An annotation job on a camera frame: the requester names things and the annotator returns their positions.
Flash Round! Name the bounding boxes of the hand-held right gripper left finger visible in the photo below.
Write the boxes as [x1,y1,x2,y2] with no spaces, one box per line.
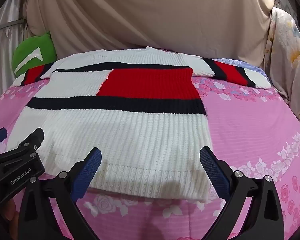
[17,147,102,240]

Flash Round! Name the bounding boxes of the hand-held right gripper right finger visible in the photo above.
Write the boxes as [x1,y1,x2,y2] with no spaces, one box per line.
[199,146,286,240]

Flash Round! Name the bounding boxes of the white red black knit sweater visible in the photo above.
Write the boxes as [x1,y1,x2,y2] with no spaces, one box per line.
[7,46,272,203]

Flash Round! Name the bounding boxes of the person's left hand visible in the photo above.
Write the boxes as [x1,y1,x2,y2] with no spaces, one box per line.
[0,197,18,228]

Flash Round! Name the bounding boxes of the pink floral bed sheet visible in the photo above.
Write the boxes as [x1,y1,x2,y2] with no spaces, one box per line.
[0,52,300,240]

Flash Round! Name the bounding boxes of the silver curtain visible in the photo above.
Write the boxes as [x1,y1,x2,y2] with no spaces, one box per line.
[0,0,28,105]

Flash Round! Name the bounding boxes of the green pillow with white mark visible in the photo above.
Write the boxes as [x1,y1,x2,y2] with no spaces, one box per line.
[12,31,57,78]

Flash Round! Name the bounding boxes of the cream floral cloth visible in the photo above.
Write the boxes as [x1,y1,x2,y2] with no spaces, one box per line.
[264,6,300,123]

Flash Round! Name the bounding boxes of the beige draped cloth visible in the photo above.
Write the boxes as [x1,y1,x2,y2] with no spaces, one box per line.
[25,0,275,65]

